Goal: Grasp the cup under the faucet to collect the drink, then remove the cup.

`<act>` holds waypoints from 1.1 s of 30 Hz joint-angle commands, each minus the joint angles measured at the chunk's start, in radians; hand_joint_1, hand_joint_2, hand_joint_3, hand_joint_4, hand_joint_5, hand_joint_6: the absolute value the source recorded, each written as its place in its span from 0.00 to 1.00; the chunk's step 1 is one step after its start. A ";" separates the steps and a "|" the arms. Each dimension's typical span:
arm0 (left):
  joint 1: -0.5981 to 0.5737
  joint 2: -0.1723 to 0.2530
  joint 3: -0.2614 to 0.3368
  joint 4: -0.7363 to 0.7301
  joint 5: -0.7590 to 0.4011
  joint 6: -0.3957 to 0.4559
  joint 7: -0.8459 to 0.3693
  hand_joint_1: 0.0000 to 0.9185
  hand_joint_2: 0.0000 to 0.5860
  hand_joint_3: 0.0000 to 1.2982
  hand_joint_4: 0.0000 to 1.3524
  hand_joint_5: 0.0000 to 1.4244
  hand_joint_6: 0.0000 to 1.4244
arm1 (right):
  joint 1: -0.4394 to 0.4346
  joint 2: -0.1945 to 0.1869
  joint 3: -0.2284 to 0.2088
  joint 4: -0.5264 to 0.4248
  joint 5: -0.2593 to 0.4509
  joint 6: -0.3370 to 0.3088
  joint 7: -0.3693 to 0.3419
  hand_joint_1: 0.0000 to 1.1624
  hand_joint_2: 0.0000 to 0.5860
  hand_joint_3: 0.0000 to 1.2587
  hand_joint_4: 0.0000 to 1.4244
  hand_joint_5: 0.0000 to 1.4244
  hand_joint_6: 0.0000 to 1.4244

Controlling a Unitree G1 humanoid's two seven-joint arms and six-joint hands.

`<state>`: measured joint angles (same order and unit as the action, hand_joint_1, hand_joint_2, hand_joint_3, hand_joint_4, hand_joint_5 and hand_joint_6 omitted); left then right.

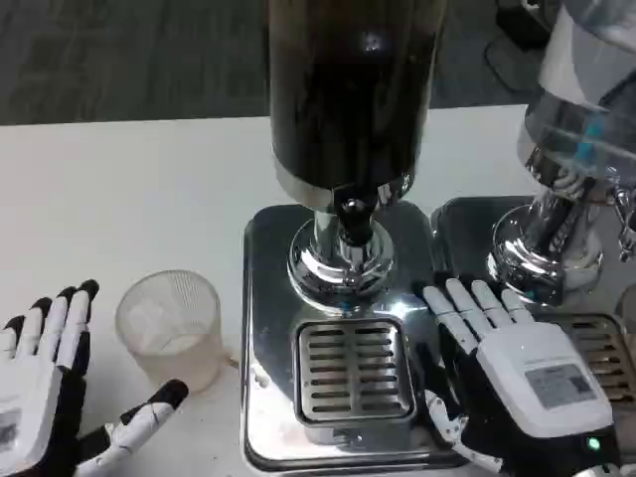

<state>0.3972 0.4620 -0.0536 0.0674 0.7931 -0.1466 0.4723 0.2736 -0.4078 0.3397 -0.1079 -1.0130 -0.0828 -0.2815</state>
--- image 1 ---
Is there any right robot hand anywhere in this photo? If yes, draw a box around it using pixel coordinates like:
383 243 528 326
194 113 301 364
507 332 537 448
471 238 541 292
414 277 623 477

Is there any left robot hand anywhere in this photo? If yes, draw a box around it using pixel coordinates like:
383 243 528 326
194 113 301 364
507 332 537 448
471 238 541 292
0 279 191 477

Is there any steel drip tray grid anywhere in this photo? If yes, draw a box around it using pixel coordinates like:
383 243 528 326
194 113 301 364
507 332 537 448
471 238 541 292
536 312 636 404
294 317 417 424

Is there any clear ribbed glass cup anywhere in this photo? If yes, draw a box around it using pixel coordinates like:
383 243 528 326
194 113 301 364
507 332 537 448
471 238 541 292
114 269 236 395

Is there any chrome dispenser tap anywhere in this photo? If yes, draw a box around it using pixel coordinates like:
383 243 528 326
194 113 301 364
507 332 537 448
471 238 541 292
609 188 636 263

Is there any drink dispenser with clear tank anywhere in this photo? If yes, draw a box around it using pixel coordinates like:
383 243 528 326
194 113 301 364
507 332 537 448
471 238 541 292
430 0 636 448

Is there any black dispenser tap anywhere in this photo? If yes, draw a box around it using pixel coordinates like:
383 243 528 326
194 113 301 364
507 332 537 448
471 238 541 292
332 184 380 250

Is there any dark object on floor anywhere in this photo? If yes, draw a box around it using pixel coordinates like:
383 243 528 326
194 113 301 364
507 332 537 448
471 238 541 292
484 22 549 93

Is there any drink dispenser with dark drink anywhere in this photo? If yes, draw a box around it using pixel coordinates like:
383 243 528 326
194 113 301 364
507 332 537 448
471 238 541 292
241 0 469 472

